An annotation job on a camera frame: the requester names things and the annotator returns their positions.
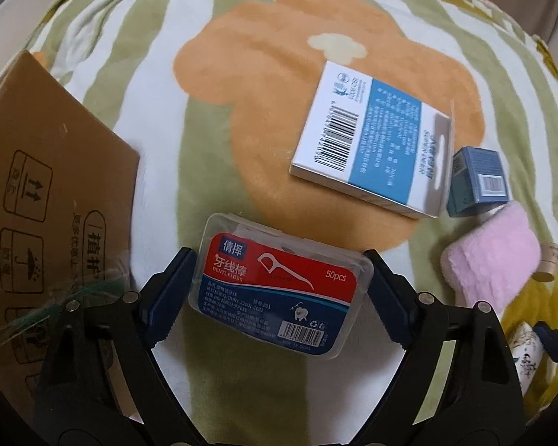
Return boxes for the brown cardboard box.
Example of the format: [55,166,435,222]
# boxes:
[0,50,140,372]

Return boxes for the white and blue carton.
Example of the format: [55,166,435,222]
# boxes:
[290,61,456,220]

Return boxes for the small wooden cylinder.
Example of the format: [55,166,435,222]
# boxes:
[538,243,558,282]

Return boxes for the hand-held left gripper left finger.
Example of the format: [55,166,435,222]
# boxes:
[36,247,198,446]

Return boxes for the small blue box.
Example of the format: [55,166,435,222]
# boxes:
[447,145,511,217]

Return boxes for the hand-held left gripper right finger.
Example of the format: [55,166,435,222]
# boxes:
[359,249,527,446]

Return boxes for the floral printed blanket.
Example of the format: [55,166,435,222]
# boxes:
[0,0,558,433]

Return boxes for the clear dental floss pick box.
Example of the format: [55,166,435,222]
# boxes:
[187,213,375,359]

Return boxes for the pink fluffy cloth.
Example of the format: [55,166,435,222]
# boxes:
[441,201,542,309]

